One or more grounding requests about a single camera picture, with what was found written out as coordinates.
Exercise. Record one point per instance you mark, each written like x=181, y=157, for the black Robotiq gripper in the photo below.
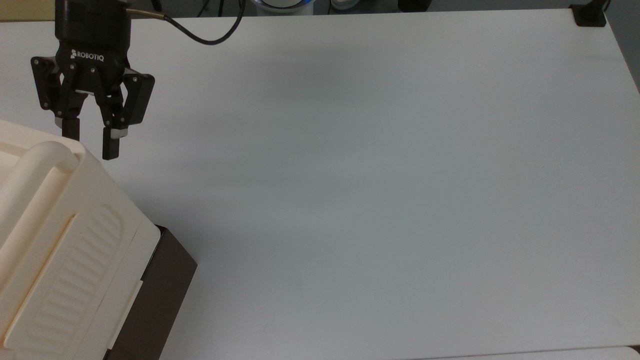
x=92, y=35

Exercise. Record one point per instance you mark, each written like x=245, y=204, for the cream plastic cabinet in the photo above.
x=65, y=250

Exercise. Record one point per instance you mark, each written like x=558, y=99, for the dark brown drawer box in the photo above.
x=160, y=290

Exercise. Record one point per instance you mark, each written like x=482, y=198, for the white blue round base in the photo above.
x=282, y=5

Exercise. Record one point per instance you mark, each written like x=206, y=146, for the dark shoe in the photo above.
x=414, y=4

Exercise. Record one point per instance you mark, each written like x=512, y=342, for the black table clamp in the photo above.
x=590, y=15

